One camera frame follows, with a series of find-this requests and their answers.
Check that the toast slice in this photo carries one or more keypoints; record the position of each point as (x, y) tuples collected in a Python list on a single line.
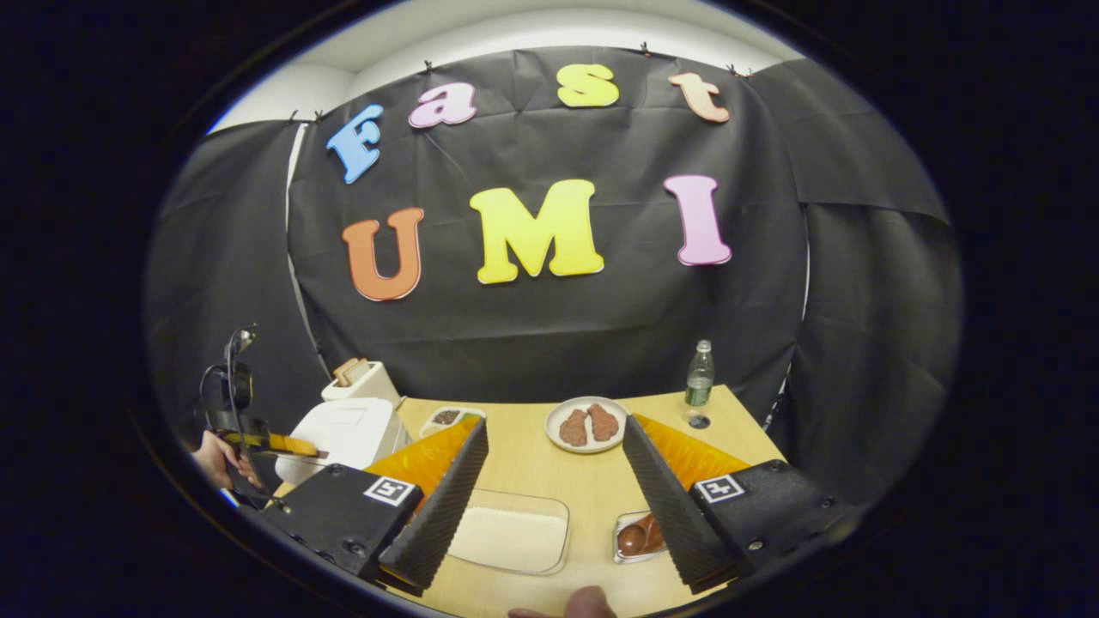
[(342, 374), (357, 369)]

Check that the white rice cooker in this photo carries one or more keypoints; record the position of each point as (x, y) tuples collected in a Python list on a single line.
[(343, 429)]

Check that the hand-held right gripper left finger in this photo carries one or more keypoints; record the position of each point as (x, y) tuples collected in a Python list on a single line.
[(442, 515)]

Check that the clear chopstick holder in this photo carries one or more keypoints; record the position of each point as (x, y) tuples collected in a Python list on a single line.
[(620, 556)]

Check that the white round plate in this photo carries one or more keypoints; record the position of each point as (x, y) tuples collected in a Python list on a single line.
[(592, 448)]

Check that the clear plastic water bottle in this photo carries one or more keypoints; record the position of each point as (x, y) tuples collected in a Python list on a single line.
[(700, 386)]

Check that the white toaster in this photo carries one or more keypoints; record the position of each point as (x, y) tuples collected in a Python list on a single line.
[(369, 388)]

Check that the white divided grain dish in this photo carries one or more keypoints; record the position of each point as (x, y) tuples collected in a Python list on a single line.
[(442, 419)]

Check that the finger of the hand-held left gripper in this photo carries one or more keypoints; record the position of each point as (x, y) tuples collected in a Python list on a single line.
[(288, 446)]

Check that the white rice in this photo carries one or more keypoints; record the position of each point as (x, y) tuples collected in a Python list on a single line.
[(511, 541)]

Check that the wooden spoon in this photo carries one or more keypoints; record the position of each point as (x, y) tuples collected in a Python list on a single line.
[(635, 539)]

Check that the clear glass tray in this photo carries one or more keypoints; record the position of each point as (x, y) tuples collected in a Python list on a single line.
[(549, 498)]

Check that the brown meat piece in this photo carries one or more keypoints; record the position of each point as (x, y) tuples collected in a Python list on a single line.
[(603, 422), (573, 427)]

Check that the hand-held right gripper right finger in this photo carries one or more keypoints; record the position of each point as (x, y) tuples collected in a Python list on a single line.
[(670, 515)]

